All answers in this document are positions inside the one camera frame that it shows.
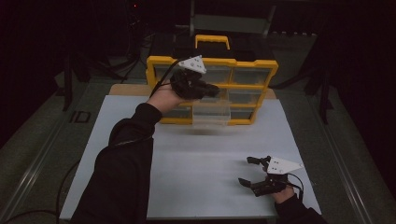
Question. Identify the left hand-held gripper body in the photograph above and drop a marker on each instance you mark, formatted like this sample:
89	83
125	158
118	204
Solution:
186	85

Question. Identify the yellow black organizer case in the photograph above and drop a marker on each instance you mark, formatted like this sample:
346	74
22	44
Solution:
155	61

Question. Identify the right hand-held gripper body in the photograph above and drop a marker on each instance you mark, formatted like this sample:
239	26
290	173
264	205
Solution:
281	166

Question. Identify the person's left hand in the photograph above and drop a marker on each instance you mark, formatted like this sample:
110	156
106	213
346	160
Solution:
163	99

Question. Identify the grid of clear drawers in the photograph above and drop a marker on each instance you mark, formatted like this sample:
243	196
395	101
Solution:
250	76

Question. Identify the person's right hand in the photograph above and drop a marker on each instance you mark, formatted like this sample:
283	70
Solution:
281	196

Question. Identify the metal floor rail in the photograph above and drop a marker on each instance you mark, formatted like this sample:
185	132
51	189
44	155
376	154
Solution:
344	179
35	170

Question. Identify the black metal stand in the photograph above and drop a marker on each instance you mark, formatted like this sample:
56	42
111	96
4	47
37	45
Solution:
325	99
67	87

